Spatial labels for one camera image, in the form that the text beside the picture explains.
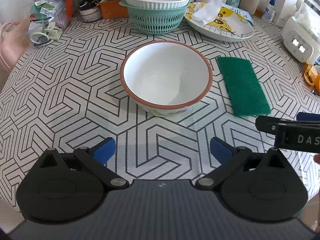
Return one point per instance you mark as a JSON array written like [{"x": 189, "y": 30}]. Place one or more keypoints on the pink bag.
[{"x": 10, "y": 52}]

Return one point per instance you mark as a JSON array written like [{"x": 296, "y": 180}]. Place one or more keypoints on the teal plastic colander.
[{"x": 155, "y": 21}]

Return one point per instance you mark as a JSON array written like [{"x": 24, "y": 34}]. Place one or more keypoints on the orange peel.
[{"x": 310, "y": 76}]

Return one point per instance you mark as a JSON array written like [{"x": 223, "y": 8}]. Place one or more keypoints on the geometric patterned tablecloth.
[{"x": 62, "y": 92}]

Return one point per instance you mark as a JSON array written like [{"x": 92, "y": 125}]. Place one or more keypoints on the yellow cartoon plate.
[{"x": 225, "y": 28}]

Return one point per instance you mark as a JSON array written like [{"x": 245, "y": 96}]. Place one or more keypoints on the white appliance with display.
[{"x": 295, "y": 33}]

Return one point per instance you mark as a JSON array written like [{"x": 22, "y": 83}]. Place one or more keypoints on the white carton box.
[{"x": 287, "y": 0}]

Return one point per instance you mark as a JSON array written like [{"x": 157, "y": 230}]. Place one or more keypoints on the white bowl brown rim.
[{"x": 165, "y": 80}]

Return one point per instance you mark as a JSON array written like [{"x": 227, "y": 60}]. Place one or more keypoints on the white tissue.
[{"x": 206, "y": 12}]

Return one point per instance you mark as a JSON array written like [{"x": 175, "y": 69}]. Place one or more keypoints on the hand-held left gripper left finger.
[{"x": 105, "y": 151}]

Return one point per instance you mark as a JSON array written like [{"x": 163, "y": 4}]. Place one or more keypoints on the clear zip bag of cotton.
[{"x": 311, "y": 17}]

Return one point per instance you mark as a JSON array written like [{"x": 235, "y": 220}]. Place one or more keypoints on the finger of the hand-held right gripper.
[
  {"x": 308, "y": 116},
  {"x": 266, "y": 124}
]

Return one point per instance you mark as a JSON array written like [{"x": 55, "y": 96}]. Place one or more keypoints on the black-lid cosmetic jar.
[{"x": 90, "y": 13}]

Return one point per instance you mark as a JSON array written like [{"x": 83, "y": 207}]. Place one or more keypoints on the small blue-cap bottle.
[{"x": 270, "y": 8}]

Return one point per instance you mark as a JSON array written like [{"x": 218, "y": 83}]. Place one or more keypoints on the clear bag of small packets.
[{"x": 47, "y": 10}]

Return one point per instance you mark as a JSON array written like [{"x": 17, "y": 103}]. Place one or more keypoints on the person's right hand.
[{"x": 318, "y": 159}]

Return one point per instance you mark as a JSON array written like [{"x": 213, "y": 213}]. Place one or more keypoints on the white plastic clip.
[{"x": 53, "y": 32}]

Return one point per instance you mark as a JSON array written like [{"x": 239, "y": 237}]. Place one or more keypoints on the green scouring pad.
[{"x": 242, "y": 85}]

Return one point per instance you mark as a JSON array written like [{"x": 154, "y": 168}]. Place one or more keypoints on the orange box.
[{"x": 112, "y": 10}]

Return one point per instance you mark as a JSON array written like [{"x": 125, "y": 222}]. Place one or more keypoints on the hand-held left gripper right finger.
[{"x": 220, "y": 151}]

